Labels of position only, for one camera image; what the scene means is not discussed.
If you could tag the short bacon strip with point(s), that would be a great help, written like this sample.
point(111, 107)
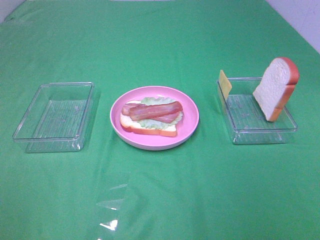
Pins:
point(129, 105)

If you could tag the green lettuce leaf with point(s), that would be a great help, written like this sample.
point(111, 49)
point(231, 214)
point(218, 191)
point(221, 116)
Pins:
point(162, 122)

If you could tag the bread slice from container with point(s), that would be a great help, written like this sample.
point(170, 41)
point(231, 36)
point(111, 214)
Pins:
point(133, 126)

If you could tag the long bacon strip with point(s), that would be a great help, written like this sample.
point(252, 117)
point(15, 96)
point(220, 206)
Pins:
point(142, 111)

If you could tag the yellow cheese slice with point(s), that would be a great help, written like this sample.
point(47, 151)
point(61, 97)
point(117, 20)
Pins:
point(225, 84)

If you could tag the pink plate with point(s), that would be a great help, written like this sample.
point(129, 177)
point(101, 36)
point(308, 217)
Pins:
point(185, 127)

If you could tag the green tablecloth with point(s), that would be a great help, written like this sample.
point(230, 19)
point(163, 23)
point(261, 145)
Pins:
point(205, 189)

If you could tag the clear right plastic container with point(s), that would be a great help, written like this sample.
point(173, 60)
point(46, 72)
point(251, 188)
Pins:
point(245, 122)

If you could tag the clear plastic container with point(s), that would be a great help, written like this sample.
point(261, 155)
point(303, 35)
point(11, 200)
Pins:
point(57, 118)
point(245, 122)

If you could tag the clear left plastic container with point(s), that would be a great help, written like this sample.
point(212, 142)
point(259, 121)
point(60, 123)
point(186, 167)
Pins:
point(57, 118)

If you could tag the bread slice in right container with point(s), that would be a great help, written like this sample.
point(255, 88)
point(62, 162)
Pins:
point(276, 87)

